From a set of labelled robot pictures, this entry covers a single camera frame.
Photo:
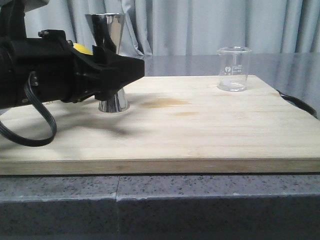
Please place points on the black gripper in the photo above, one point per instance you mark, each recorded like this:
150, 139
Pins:
57, 71

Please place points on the clear glass beaker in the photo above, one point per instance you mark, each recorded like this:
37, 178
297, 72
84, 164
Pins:
234, 64

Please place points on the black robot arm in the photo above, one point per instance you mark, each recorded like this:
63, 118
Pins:
12, 10

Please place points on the yellow lemon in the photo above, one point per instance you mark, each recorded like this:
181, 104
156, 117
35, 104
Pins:
82, 49

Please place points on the grey curtain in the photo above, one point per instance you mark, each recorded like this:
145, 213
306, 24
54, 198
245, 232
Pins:
190, 27

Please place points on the light wooden cutting board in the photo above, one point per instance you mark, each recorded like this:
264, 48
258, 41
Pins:
175, 124

